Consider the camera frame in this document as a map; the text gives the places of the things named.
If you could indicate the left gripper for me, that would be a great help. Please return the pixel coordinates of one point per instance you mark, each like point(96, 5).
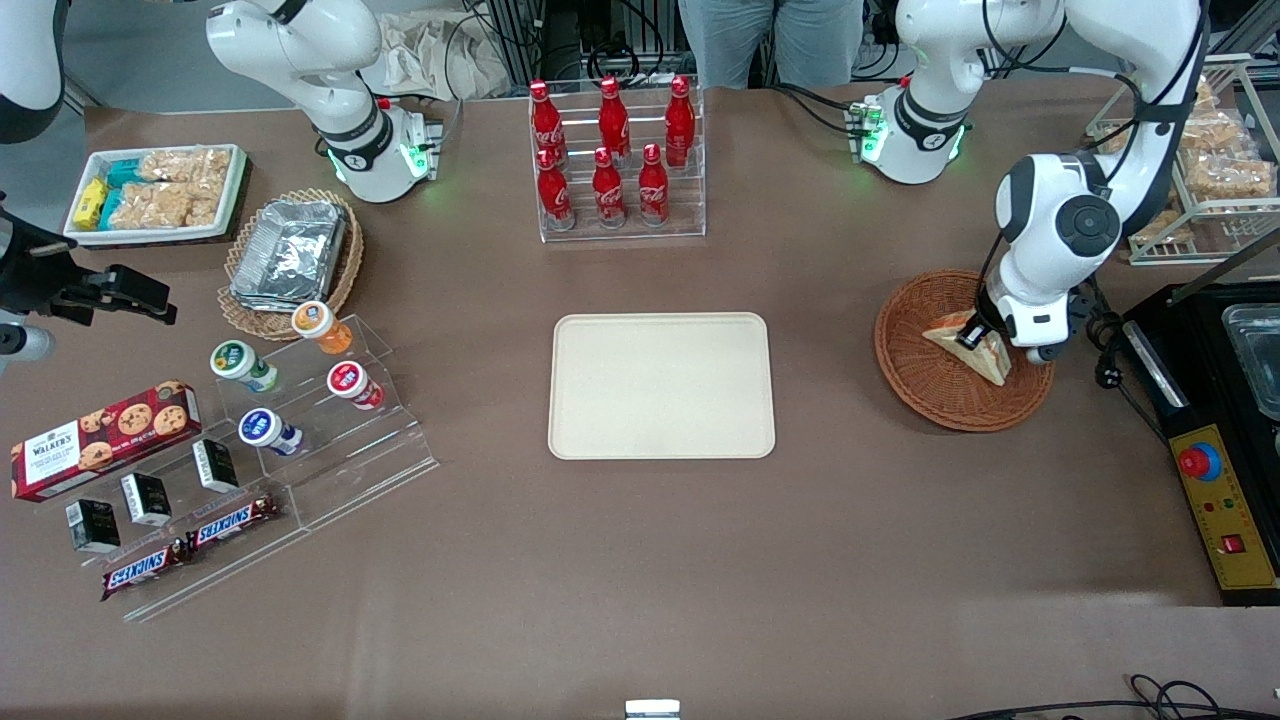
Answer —
point(974, 331)

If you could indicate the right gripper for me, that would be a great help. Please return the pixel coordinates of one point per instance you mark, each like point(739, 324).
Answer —
point(40, 276)

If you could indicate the triangular sandwich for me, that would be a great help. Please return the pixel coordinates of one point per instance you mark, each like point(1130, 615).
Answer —
point(945, 335)

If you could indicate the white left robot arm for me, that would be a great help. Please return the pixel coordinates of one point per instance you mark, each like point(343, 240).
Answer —
point(930, 50)

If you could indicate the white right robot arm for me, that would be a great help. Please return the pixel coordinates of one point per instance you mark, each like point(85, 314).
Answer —
point(330, 100)

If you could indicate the brown round wicker basket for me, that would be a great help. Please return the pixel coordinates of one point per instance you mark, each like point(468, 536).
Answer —
point(920, 390)

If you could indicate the white rectangular snack tray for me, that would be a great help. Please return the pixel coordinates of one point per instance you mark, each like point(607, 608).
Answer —
point(235, 190)

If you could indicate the light woven wicker basket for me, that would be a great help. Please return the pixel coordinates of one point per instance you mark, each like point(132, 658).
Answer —
point(345, 270)

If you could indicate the beige plastic tray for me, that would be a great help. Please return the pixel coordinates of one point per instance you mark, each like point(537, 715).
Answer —
point(660, 385)

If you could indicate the teal snack pack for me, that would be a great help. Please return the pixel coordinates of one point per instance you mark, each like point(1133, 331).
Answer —
point(125, 172)
point(110, 205)

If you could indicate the yellow snack pack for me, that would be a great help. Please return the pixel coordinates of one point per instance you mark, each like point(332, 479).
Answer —
point(90, 203)

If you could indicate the clear rice cracker pack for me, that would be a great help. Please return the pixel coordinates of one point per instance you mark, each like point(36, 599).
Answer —
point(160, 208)
point(190, 165)

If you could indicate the red Walkers cookie box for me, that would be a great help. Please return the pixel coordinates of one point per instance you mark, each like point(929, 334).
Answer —
point(100, 440)

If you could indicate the green capped yogurt bottle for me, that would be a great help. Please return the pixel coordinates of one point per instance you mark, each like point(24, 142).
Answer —
point(240, 362)

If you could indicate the stacked foil containers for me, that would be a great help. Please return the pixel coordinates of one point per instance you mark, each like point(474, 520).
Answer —
point(290, 250)

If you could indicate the small black box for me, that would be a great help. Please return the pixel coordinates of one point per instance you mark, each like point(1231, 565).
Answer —
point(147, 498)
point(93, 525)
point(215, 465)

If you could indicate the blue capped yogurt bottle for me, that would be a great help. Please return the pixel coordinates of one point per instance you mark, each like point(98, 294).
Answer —
point(265, 430)

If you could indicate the bagged pastry snack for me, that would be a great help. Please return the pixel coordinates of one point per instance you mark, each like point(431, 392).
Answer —
point(1230, 178)
point(1165, 228)
point(1215, 130)

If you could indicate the orange capped yogurt bottle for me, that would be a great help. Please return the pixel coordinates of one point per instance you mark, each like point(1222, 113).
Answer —
point(320, 325)

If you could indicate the black appliance with lid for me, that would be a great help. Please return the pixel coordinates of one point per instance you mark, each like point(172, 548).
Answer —
point(1195, 380)

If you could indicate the Snickers chocolate bar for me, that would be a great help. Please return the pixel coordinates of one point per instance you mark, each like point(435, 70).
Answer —
point(230, 522)
point(140, 570)

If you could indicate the red emergency stop button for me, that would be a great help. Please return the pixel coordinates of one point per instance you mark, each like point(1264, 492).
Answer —
point(1198, 462)

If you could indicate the red capped yogurt bottle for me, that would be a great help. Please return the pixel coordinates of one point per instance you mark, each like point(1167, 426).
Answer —
point(352, 383)

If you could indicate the clear glass container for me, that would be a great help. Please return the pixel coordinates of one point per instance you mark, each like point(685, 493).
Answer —
point(1255, 360)

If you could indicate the clear acrylic stepped snack stand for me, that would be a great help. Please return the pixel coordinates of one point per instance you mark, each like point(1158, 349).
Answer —
point(230, 570)

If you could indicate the clear acrylic stepped bottle stand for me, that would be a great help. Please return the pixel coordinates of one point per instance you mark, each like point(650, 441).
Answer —
point(370, 460)

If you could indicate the yellow control panel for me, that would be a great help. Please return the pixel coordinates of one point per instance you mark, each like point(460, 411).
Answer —
point(1235, 510)

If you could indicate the clear acrylic bottle rack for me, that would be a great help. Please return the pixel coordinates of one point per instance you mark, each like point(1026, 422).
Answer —
point(690, 200)

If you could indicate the person in blue jeans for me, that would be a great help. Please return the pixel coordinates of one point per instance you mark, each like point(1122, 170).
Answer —
point(770, 45)

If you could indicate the red cola bottle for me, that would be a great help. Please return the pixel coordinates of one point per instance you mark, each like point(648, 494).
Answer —
point(613, 118)
point(608, 192)
point(555, 195)
point(543, 120)
point(680, 118)
point(653, 190)

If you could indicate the crumpled beige bag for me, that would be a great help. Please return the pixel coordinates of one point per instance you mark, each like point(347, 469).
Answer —
point(440, 55)

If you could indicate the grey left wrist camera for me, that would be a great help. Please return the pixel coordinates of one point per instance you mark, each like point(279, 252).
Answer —
point(1047, 352)

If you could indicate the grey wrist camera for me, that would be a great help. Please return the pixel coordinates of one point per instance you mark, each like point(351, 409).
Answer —
point(1047, 352)
point(25, 344)

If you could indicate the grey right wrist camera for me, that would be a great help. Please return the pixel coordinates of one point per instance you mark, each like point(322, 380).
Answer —
point(25, 344)

